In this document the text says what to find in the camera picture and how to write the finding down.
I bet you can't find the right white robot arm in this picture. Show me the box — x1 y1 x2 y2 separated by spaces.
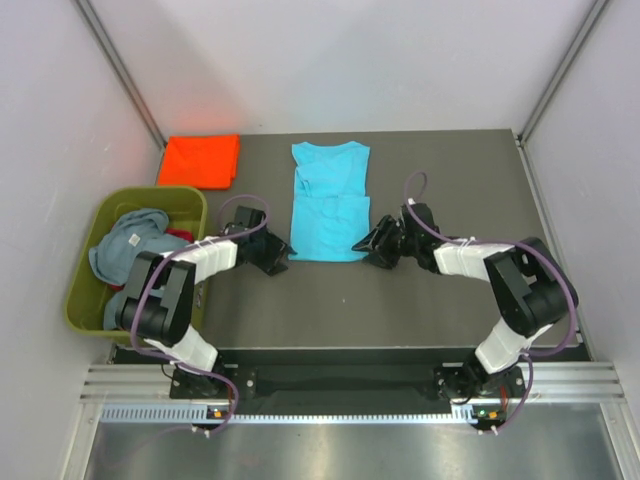
352 201 579 400

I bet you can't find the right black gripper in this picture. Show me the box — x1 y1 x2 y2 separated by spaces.
353 216 420 269

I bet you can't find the folded orange t shirt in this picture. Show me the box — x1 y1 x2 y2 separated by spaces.
156 134 240 190

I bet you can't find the red t shirt in bin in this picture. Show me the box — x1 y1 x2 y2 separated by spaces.
106 228 194 292

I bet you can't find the cyan t shirt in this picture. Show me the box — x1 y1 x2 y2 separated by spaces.
289 141 371 263

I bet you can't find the slotted white cable duct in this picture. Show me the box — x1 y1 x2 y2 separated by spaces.
100 404 501 425

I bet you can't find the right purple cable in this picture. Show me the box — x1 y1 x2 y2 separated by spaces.
402 171 579 434

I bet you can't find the grey blue t shirt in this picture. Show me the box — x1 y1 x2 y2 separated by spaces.
88 208 194 287
102 291 123 331

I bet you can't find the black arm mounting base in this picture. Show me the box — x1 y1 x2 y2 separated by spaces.
113 346 591 413

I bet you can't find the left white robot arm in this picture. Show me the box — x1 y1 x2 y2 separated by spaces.
115 206 295 399

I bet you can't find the aluminium frame rail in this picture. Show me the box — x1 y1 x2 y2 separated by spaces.
514 132 586 346

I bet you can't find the olive green plastic bin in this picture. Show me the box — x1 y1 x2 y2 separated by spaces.
65 186 211 347

